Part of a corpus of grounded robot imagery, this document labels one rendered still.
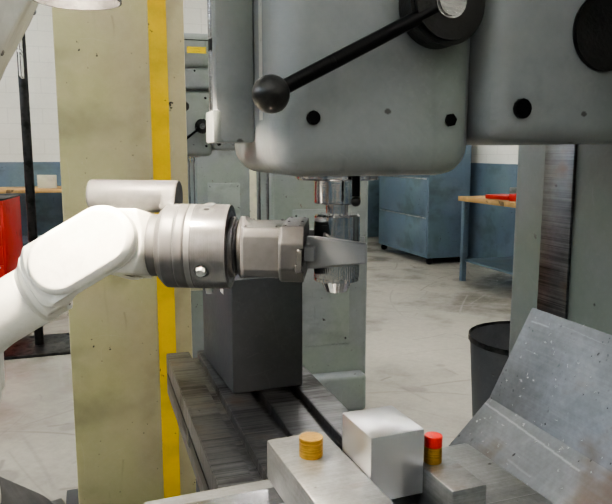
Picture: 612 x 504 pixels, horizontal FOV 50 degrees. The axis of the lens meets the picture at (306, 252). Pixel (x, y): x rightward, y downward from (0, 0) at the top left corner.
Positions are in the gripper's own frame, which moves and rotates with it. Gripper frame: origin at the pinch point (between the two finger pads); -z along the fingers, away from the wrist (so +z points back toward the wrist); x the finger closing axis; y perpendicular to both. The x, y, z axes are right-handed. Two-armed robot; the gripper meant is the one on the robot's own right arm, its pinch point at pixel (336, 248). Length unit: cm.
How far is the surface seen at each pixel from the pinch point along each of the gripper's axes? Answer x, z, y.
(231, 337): 33.0, 16.6, 19.5
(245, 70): -5.4, 8.7, -17.3
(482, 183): 731, -167, 28
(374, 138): -9.4, -3.2, -11.1
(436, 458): -12.4, -9.2, 16.7
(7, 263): 388, 237, 73
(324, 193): -2.0, 1.3, -5.8
